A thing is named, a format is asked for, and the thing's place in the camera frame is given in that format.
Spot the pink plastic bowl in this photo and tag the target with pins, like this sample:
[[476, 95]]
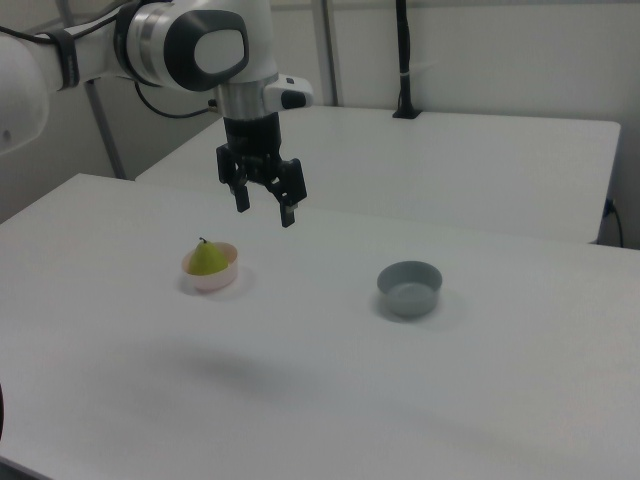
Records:
[[215, 282]]

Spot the green pear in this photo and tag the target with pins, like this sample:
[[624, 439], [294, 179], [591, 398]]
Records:
[[207, 260]]

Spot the white rear table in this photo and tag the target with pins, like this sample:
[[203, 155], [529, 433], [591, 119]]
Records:
[[425, 165]]

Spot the grey metal frame post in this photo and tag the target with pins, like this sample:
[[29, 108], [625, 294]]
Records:
[[332, 55], [107, 135]]

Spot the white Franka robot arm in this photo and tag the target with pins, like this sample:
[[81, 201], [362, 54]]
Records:
[[200, 50]]

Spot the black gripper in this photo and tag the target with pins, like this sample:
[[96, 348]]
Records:
[[252, 135]]

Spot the grey plastic bowl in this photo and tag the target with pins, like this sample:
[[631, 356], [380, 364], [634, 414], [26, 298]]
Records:
[[410, 297]]

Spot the black camera stand pole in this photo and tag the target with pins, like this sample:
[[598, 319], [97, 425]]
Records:
[[405, 60]]

